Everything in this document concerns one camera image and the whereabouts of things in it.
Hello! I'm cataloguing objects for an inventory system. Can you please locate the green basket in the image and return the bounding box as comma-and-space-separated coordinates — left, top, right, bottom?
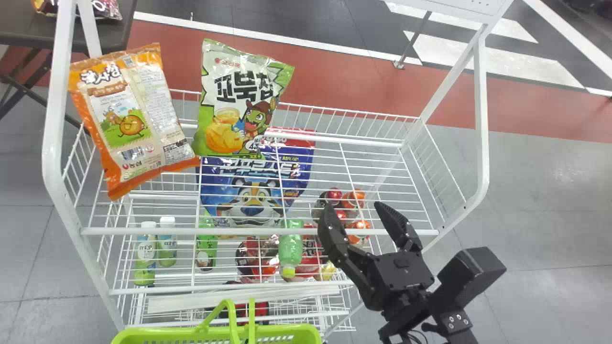
110, 298, 322, 344

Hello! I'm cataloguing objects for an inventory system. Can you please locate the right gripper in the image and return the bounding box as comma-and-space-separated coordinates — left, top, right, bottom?
317, 201, 436, 312

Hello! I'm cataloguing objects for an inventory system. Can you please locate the dark side table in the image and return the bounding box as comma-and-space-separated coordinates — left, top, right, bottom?
0, 0, 140, 130

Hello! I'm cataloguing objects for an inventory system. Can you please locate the white wire rack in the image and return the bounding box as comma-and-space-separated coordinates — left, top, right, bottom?
42, 0, 515, 338

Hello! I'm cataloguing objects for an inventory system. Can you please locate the orange snack packet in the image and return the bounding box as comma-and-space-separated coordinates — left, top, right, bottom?
67, 43, 201, 201

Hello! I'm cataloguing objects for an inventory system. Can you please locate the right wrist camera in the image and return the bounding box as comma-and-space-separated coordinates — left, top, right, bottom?
426, 247, 508, 316

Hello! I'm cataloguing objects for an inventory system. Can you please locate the dark snack packet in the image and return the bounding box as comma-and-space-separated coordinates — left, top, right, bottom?
31, 0, 123, 21

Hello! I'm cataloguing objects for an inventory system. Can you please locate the green snack packet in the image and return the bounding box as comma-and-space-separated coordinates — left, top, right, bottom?
192, 39, 295, 159

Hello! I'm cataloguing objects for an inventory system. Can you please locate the blue cereal bag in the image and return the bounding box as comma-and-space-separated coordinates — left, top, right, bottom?
198, 126, 317, 228

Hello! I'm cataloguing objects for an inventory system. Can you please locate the green bottle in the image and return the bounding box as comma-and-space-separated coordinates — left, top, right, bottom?
195, 214, 219, 273
133, 220, 158, 288
157, 215, 178, 269
278, 218, 305, 280

